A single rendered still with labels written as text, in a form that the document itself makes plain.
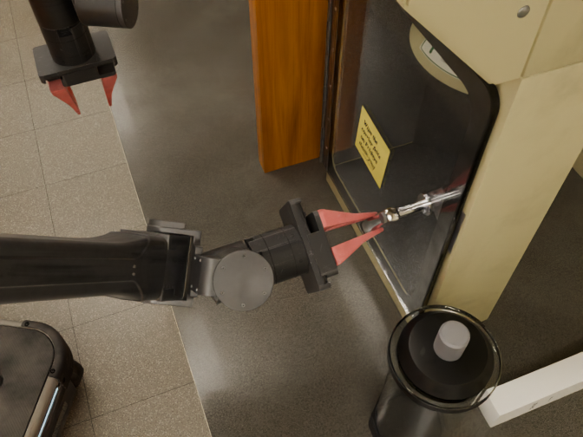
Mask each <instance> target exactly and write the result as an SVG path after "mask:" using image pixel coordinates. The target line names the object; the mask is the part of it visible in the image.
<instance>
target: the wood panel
mask: <svg viewBox="0 0 583 437"><path fill-rule="evenodd" d="M327 7H328V0H249V12H250V26H251V39H252V66H253V80H254V94H255V108H256V121H257V135H258V149H259V163H260V165H261V166H262V168H263V170H264V172H265V173H268V172H270V171H274V170H277V169H280V168H283V167H286V166H291V165H295V164H298V163H300V162H304V161H307V160H312V159H315V158H318V157H319V151H320V134H321V119H322V103H323V86H324V55H325V39H326V24H327Z"/></svg>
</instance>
